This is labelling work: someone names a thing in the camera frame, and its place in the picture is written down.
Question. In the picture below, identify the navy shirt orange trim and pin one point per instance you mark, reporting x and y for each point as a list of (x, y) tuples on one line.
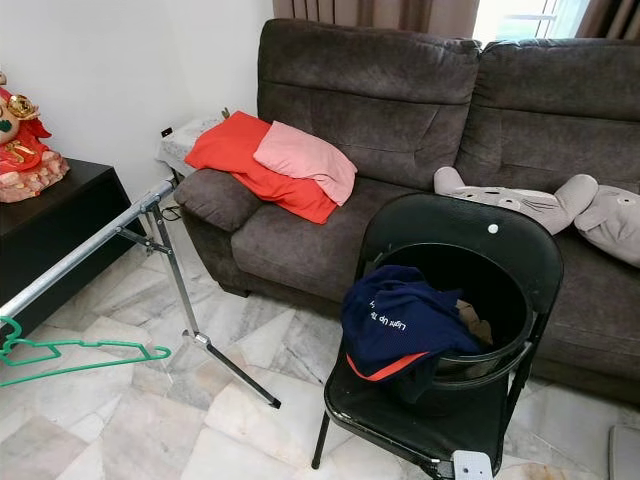
[(405, 320)]

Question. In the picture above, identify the green plastic hanger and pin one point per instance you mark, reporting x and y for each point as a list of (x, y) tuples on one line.
[(100, 346)]

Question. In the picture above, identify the black tv console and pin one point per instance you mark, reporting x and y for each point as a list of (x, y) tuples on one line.
[(60, 230)]

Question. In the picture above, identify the silver metal clothes rack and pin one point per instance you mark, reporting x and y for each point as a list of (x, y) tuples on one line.
[(80, 252)]

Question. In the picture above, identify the red laughing buddha statue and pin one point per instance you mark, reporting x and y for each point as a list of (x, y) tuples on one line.
[(25, 150)]

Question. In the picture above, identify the side table lace cloth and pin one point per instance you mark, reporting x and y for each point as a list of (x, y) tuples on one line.
[(190, 142)]

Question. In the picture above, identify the red pillow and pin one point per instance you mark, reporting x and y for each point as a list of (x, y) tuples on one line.
[(230, 152)]

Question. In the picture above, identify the pink pillow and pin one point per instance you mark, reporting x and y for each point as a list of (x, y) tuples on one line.
[(305, 158)]

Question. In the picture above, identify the dark brown sofa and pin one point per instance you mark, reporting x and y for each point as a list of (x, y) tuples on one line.
[(410, 110)]

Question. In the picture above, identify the brown curtain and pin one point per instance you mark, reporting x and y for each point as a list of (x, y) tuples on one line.
[(370, 15), (610, 18)]

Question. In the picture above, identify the black folding chair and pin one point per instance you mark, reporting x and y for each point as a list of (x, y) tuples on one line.
[(450, 225)]

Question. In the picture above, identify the brown cloth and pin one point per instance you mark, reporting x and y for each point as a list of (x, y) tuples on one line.
[(475, 322)]

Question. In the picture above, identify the black plastic bucket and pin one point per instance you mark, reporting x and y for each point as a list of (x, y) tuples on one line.
[(505, 285)]

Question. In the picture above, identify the bright window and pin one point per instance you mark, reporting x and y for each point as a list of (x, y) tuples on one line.
[(520, 18)]

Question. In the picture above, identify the wall power socket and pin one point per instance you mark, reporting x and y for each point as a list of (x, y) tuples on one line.
[(166, 131)]

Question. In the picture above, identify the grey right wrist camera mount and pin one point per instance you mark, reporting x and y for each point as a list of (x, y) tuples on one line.
[(472, 468)]

